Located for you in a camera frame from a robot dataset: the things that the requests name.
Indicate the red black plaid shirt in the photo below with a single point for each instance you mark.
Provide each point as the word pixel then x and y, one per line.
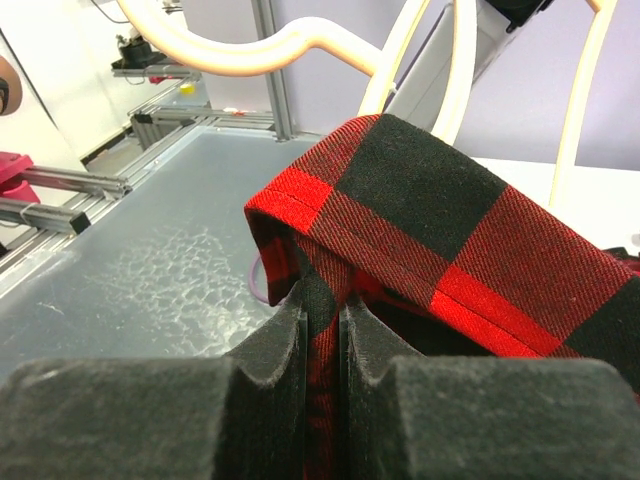
pixel 443 252

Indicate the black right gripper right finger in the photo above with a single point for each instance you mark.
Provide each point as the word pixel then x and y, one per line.
pixel 411 416

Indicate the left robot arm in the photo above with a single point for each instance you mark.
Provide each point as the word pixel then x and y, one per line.
pixel 421 89

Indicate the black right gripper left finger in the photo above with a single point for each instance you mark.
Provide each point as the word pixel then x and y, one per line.
pixel 238 416

